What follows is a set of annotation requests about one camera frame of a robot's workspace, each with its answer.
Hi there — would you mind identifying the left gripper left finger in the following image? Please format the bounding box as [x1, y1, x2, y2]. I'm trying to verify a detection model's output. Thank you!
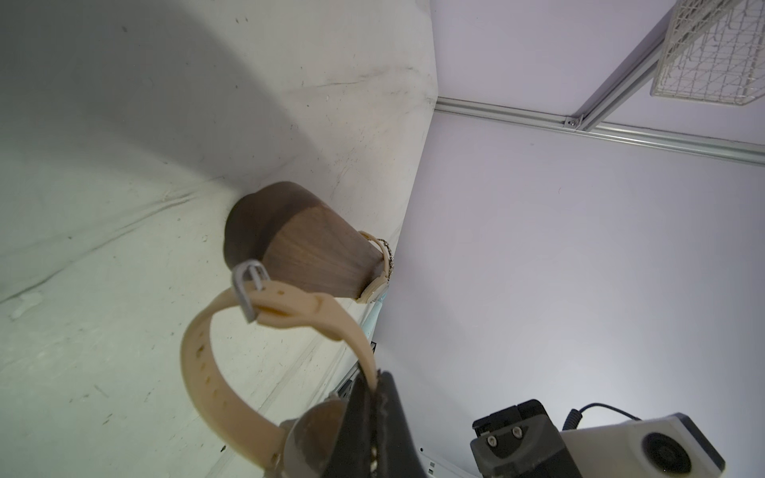
[322, 374, 377, 478]

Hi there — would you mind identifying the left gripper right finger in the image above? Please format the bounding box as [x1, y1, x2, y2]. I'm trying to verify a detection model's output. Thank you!
[375, 372, 426, 478]

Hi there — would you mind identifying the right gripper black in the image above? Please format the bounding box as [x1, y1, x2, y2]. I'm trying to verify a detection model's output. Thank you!
[470, 400, 581, 478]

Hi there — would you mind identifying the cream strap wrist watch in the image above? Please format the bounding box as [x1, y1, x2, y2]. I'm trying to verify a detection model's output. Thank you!
[356, 231, 394, 304]

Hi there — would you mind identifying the gold bracelet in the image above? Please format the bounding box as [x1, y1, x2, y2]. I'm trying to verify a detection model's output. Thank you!
[180, 259, 381, 473]

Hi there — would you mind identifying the wooden watch stand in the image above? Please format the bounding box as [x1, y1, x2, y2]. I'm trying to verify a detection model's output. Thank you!
[223, 181, 383, 301]

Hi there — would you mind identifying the white wire wall basket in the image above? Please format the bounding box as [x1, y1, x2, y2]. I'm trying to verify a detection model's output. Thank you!
[651, 0, 764, 107]

